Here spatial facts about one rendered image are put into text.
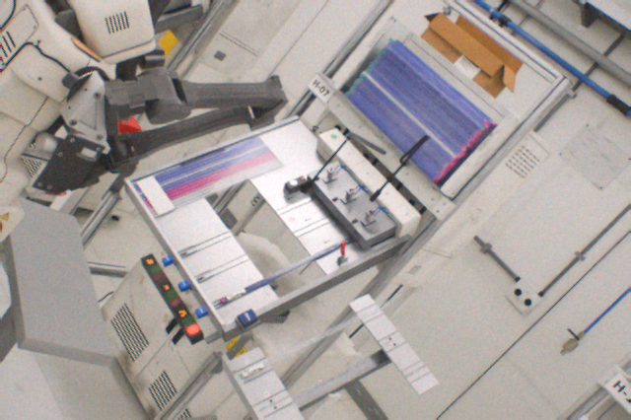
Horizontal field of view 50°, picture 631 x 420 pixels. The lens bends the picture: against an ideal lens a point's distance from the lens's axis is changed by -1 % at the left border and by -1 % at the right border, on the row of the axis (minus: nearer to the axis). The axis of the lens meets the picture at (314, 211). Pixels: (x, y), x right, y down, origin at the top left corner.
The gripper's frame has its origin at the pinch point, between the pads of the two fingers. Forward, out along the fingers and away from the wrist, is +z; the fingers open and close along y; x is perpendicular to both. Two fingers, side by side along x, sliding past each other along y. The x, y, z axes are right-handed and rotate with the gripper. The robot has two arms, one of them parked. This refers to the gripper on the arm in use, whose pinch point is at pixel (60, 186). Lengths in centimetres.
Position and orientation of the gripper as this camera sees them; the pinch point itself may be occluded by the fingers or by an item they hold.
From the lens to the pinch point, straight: 195.9
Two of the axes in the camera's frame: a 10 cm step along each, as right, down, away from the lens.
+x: -4.2, -9.0, -0.9
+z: -8.1, 3.3, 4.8
